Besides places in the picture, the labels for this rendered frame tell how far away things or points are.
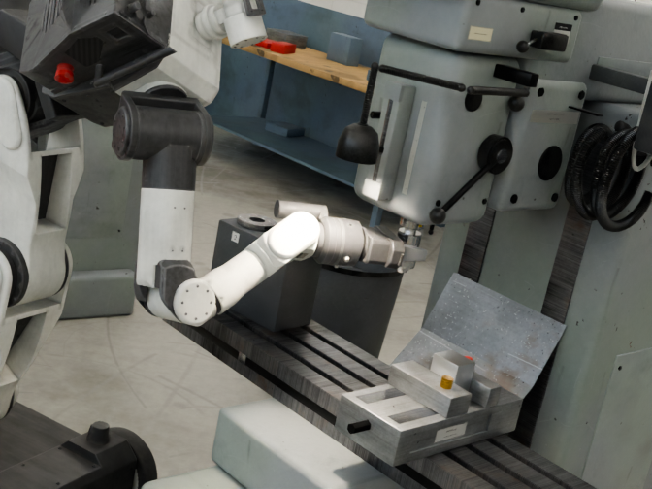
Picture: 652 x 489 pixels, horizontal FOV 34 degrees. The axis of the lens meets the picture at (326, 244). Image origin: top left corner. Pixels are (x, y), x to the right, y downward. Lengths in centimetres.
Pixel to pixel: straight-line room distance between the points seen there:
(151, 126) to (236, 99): 748
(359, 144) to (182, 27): 37
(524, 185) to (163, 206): 70
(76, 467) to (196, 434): 152
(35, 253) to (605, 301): 114
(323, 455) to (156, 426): 193
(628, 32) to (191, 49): 87
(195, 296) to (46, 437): 86
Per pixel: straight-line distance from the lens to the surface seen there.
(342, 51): 782
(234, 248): 237
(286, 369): 217
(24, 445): 252
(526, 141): 203
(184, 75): 186
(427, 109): 190
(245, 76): 916
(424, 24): 187
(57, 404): 398
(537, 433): 238
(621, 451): 256
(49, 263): 222
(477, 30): 184
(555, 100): 207
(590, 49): 213
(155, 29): 183
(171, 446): 379
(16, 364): 240
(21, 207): 217
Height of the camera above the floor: 178
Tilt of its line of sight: 16 degrees down
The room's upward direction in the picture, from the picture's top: 11 degrees clockwise
